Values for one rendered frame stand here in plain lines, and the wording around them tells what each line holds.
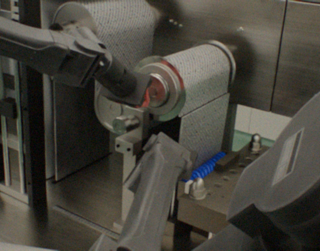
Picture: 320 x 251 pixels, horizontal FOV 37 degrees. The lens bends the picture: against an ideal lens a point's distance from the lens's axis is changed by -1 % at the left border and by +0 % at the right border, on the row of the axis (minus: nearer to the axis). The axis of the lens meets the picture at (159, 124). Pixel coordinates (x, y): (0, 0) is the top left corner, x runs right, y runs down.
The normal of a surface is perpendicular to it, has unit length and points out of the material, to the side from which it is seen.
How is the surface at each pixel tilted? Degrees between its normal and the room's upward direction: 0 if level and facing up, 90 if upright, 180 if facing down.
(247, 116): 90
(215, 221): 90
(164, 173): 31
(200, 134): 92
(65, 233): 0
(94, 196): 0
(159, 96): 90
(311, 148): 58
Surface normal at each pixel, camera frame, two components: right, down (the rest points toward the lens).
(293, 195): -0.81, -0.58
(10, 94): -0.54, 0.29
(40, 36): 0.41, -0.75
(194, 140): 0.83, 0.29
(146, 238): 0.56, -0.74
